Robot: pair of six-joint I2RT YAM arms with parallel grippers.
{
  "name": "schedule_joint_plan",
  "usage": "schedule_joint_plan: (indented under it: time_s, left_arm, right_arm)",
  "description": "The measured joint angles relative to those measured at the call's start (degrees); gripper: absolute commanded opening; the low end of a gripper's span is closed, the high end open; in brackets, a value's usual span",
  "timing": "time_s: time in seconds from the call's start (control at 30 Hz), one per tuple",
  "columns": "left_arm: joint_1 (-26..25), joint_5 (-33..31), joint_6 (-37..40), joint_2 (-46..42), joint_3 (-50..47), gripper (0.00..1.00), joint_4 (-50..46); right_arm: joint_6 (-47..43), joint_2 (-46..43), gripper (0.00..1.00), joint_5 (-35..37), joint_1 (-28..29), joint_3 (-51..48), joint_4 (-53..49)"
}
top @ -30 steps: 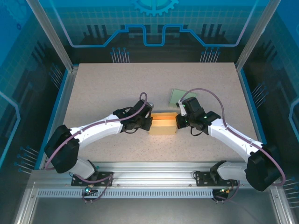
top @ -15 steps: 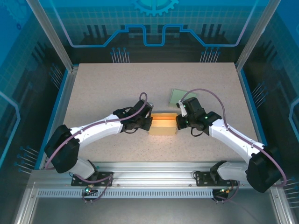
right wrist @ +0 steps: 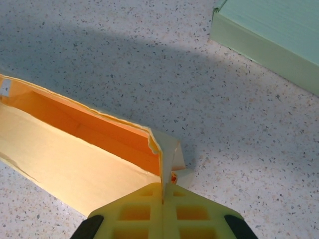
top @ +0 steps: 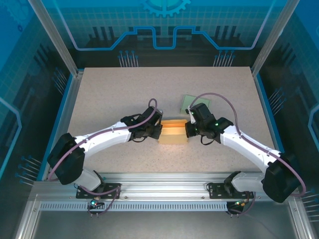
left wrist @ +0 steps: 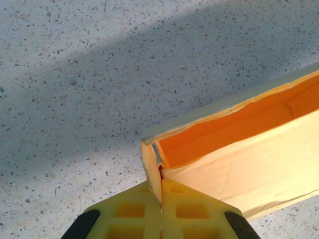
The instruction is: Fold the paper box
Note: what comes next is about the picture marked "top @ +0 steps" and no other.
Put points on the light green paper box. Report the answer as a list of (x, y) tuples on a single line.
[(185, 104)]

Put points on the yellow paper box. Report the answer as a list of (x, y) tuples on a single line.
[(173, 133)]

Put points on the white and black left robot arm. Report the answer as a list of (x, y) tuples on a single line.
[(99, 142)]

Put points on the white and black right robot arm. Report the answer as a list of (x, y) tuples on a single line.
[(249, 147)]

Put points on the blue table edge strip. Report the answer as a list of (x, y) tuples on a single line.
[(57, 127)]

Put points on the small LED connector board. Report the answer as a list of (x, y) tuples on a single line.
[(240, 203), (94, 203)]

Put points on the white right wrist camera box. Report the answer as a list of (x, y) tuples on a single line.
[(191, 114)]

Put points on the aluminium frame rail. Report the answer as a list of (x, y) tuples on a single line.
[(162, 185)]

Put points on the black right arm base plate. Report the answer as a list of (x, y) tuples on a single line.
[(214, 190)]

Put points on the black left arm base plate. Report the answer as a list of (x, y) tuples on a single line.
[(112, 191)]

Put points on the aluminium side rail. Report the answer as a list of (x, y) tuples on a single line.
[(66, 127)]

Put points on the aluminium frame post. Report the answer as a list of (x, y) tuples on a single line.
[(57, 39), (274, 37)]

